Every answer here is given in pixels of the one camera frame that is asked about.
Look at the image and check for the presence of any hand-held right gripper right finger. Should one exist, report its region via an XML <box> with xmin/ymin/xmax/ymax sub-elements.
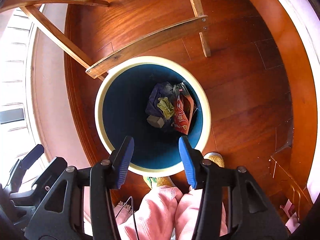
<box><xmin>178</xmin><ymin>136</ymin><xmax>289</xmax><ymax>240</ymax></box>

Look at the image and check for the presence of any person's left leg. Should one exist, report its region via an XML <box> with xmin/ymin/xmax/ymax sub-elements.
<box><xmin>116</xmin><ymin>185</ymin><xmax>184</xmax><ymax>240</ymax></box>

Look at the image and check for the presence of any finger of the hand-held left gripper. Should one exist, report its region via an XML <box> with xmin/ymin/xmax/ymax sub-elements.
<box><xmin>10</xmin><ymin>144</ymin><xmax>45</xmax><ymax>188</ymax></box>
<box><xmin>10</xmin><ymin>157</ymin><xmax>68</xmax><ymax>205</ymax></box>

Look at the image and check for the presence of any thin black cable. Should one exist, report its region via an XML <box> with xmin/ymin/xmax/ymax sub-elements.
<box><xmin>114</xmin><ymin>196</ymin><xmax>140</xmax><ymax>240</ymax></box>

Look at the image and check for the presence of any red snack packet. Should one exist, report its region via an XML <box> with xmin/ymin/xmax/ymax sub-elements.
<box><xmin>173</xmin><ymin>95</ymin><xmax>193</xmax><ymax>133</ymax></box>

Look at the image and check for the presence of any yellow paper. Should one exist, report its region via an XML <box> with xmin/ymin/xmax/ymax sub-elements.
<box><xmin>157</xmin><ymin>97</ymin><xmax>175</xmax><ymax>119</ymax></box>

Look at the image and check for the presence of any person's leg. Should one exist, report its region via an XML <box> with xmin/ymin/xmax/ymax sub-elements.
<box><xmin>116</xmin><ymin>185</ymin><xmax>184</xmax><ymax>240</ymax></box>
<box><xmin>175</xmin><ymin>187</ymin><xmax>228</xmax><ymax>240</ymax></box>

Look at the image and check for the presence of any purple plastic bag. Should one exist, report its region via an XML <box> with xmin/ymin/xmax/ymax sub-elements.
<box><xmin>146</xmin><ymin>81</ymin><xmax>175</xmax><ymax>130</ymax></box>

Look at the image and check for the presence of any cream rimmed blue waste bin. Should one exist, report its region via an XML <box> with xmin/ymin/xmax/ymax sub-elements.
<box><xmin>94</xmin><ymin>56</ymin><xmax>212</xmax><ymax>177</ymax></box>

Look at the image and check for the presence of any person's right leg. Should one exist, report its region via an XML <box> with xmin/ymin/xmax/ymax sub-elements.
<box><xmin>175</xmin><ymin>187</ymin><xmax>228</xmax><ymax>240</ymax></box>

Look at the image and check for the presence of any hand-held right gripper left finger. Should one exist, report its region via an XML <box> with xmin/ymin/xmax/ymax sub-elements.
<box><xmin>24</xmin><ymin>135</ymin><xmax>135</xmax><ymax>240</ymax></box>

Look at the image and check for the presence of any wooden table frame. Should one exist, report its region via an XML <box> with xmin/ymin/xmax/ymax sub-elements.
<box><xmin>0</xmin><ymin>0</ymin><xmax>212</xmax><ymax>80</ymax></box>

